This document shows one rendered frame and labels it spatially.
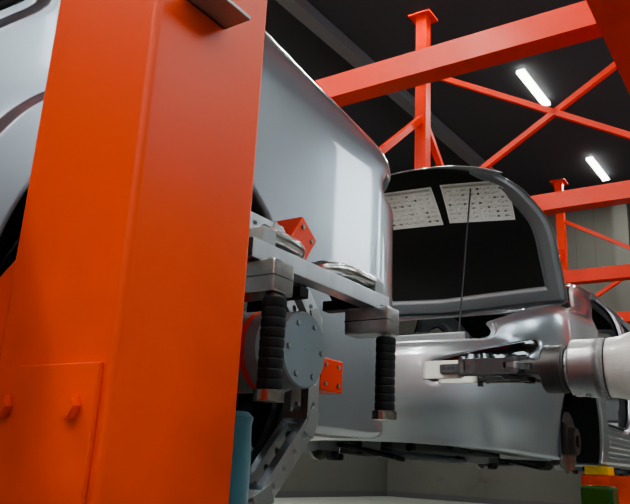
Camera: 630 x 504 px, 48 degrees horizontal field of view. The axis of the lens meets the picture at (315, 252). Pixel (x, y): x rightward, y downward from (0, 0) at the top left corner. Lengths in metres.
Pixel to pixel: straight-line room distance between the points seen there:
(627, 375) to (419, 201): 3.59
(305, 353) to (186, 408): 0.57
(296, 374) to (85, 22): 0.64
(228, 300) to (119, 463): 0.19
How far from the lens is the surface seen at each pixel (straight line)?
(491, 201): 4.50
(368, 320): 1.31
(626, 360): 1.12
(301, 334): 1.19
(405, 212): 4.70
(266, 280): 1.02
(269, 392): 0.99
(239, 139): 0.75
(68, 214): 0.69
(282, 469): 1.41
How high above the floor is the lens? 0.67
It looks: 16 degrees up
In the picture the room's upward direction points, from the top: 3 degrees clockwise
